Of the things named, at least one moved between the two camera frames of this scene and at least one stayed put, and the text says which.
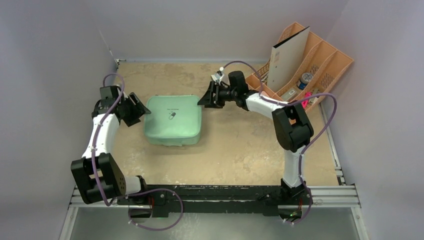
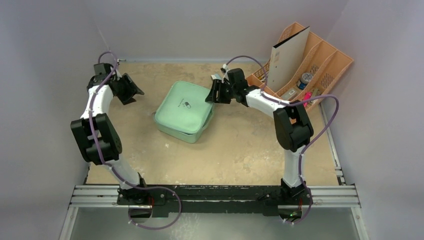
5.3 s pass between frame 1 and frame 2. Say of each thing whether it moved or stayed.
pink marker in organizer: stayed
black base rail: stayed
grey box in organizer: stayed
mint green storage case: moved
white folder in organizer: stayed
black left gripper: moved
